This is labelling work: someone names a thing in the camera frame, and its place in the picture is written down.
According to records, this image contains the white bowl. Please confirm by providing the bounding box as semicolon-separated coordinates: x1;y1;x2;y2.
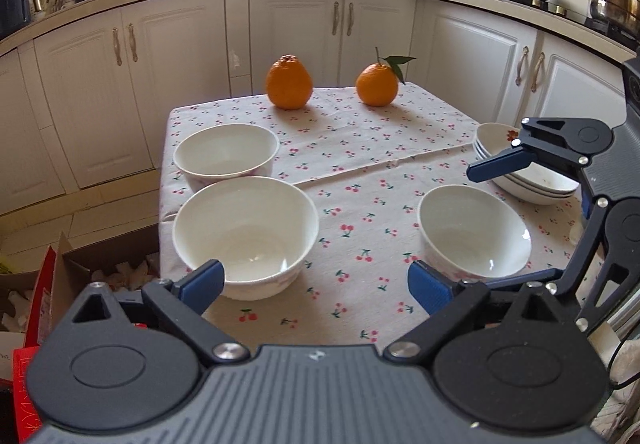
174;124;280;192
418;184;532;279
172;176;319;301

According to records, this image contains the stack of white plates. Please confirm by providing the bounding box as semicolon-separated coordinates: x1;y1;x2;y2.
473;122;579;206

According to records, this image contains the cardboard box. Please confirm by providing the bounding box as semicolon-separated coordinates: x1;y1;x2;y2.
49;224;160;330

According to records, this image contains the red snack box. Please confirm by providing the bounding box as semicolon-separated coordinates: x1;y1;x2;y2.
13;247;56;443

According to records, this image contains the cherry print tablecloth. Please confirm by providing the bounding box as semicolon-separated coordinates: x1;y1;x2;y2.
157;81;606;355

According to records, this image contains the orange with leaf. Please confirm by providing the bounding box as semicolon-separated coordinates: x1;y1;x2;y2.
356;48;414;107

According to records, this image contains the steel pot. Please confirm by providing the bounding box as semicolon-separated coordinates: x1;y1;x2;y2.
588;0;640;37

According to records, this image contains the bumpy orange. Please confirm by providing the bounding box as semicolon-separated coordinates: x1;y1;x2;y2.
265;54;314;110

